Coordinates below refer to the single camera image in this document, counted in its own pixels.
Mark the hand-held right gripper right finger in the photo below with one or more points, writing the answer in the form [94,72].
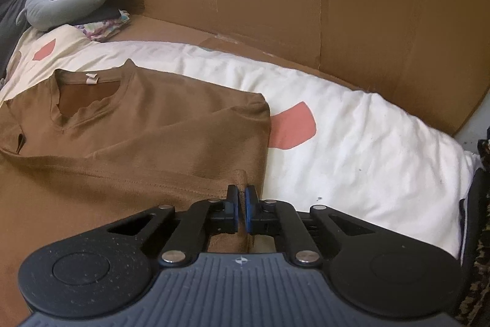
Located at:
[251,205]

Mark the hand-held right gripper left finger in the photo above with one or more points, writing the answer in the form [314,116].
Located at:
[231,203]

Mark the floral printed cloth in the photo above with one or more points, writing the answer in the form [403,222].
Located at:
[103,26]

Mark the brown t-shirt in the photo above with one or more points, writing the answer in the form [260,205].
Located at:
[134,143]

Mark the cream bear printed blanket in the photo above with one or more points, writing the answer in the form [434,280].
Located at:
[363,158]

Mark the dark leopard patterned garment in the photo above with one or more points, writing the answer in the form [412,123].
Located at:
[478,235]

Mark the dark grey cloth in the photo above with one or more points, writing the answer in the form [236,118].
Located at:
[9,5]

